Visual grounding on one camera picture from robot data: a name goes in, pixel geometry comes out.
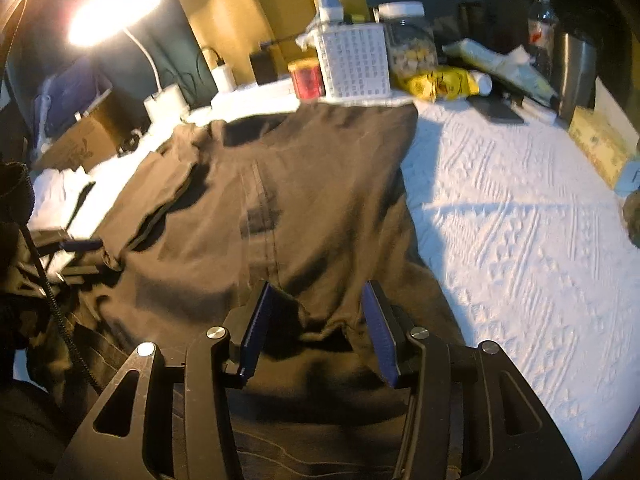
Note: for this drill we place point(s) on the crumpled tissue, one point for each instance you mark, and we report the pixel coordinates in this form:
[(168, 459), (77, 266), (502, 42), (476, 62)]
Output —
[(310, 35)]

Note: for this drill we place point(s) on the yellow snack bag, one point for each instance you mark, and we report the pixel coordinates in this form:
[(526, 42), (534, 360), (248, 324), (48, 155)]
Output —
[(440, 82)]

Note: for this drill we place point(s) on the red candle jar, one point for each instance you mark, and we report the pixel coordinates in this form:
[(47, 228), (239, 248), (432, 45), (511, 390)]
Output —
[(306, 82)]

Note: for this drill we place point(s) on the glass jar with white lid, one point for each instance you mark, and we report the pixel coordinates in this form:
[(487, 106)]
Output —
[(410, 45)]

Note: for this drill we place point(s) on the black charger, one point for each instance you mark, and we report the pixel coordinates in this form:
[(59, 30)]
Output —
[(262, 67)]

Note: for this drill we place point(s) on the white charger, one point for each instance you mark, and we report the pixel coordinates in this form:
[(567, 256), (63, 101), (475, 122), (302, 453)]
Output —
[(223, 77)]

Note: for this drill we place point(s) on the white bottle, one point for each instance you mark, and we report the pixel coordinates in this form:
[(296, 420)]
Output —
[(331, 7)]

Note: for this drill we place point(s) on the white plastic basket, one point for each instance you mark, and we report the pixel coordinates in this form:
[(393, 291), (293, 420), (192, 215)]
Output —
[(355, 60)]

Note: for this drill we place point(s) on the teal curtain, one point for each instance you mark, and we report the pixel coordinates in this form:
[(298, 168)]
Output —
[(185, 65)]

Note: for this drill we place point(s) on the dark brown pants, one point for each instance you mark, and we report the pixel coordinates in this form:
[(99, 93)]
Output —
[(300, 200)]

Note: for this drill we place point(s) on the yellow tissue box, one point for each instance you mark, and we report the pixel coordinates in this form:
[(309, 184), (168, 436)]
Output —
[(597, 145)]

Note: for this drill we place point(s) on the steel tumbler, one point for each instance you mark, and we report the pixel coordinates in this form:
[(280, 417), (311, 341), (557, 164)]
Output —
[(577, 75)]

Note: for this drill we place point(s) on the clear water bottle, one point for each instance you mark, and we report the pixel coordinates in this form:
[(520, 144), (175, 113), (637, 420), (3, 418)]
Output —
[(544, 35)]

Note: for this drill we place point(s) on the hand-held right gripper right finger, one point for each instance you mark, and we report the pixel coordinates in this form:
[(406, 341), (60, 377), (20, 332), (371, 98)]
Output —
[(380, 335)]

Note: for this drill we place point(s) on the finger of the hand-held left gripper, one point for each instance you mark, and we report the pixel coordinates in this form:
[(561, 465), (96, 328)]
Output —
[(80, 245), (80, 270)]

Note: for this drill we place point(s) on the long white green packet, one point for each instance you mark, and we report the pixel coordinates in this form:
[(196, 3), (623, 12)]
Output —
[(495, 62)]

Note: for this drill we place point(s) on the white desk lamp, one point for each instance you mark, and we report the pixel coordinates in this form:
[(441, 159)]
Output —
[(165, 102)]

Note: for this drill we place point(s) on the white crumpled sheet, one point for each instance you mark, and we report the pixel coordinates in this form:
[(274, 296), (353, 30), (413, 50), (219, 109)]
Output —
[(55, 195)]

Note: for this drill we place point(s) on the yellow curtain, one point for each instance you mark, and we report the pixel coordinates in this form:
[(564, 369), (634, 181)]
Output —
[(240, 10)]

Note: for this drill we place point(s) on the tablet computer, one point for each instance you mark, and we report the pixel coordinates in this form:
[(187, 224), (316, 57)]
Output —
[(75, 90)]

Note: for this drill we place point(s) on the small black adapter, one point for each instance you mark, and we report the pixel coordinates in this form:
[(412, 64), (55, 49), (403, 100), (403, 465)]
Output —
[(130, 145)]

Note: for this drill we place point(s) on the cardboard box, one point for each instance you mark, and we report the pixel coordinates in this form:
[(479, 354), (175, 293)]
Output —
[(85, 140)]

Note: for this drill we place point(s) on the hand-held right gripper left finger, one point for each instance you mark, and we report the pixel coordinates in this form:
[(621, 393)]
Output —
[(255, 330)]

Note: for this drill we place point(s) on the flat black device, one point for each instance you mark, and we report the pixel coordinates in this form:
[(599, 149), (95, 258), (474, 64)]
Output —
[(495, 109)]

